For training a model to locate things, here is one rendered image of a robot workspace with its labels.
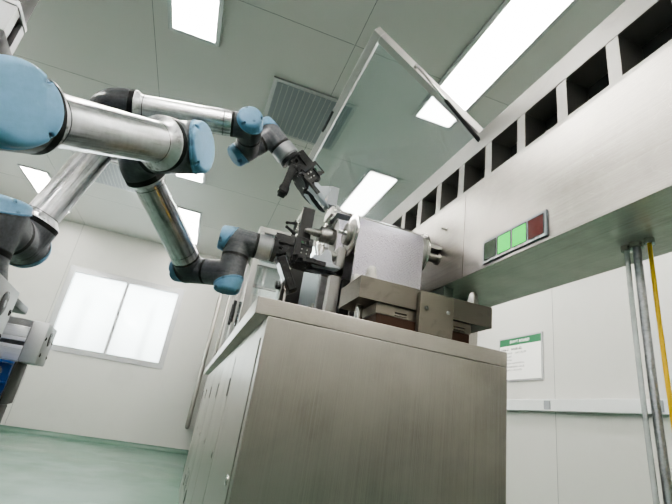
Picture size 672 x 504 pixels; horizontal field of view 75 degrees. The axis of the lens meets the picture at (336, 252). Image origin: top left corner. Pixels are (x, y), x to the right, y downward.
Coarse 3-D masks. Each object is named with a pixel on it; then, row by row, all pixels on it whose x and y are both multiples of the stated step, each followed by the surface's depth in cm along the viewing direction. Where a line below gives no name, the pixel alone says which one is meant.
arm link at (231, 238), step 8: (224, 232) 124; (232, 232) 124; (240, 232) 125; (248, 232) 127; (224, 240) 124; (232, 240) 124; (240, 240) 124; (248, 240) 125; (256, 240) 126; (224, 248) 124; (232, 248) 123; (240, 248) 124; (248, 248) 125; (256, 248) 126; (248, 256) 127
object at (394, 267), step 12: (360, 252) 139; (372, 252) 140; (384, 252) 142; (396, 252) 143; (360, 264) 138; (372, 264) 139; (384, 264) 140; (396, 264) 142; (408, 264) 143; (420, 264) 144; (384, 276) 139; (396, 276) 140; (408, 276) 142; (420, 276) 143
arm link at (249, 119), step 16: (96, 96) 120; (112, 96) 119; (128, 96) 119; (144, 96) 122; (144, 112) 121; (160, 112) 122; (176, 112) 123; (192, 112) 124; (208, 112) 125; (224, 112) 126; (240, 112) 125; (256, 112) 127; (224, 128) 127; (240, 128) 127; (256, 128) 127; (256, 144) 135
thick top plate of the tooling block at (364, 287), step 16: (352, 288) 119; (368, 288) 114; (384, 288) 116; (400, 288) 117; (352, 304) 121; (368, 304) 118; (400, 304) 116; (416, 304) 117; (464, 304) 122; (464, 320) 120; (480, 320) 122
